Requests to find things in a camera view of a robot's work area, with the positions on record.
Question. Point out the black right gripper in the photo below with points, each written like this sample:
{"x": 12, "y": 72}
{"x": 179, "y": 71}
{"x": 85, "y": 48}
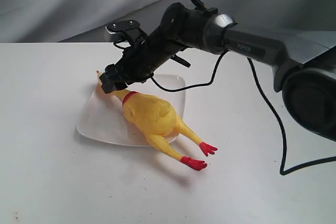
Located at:
{"x": 140, "y": 59}

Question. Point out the yellow rubber chicken toy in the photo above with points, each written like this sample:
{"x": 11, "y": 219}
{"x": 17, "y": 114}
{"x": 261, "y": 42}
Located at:
{"x": 156, "y": 119}

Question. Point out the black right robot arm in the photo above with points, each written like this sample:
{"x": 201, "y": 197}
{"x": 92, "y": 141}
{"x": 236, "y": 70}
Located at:
{"x": 302, "y": 62}

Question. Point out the white square plate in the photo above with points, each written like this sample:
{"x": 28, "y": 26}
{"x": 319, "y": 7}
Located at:
{"x": 102, "y": 119}

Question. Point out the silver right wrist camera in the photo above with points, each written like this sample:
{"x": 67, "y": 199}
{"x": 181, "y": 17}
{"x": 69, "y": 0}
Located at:
{"x": 120, "y": 31}

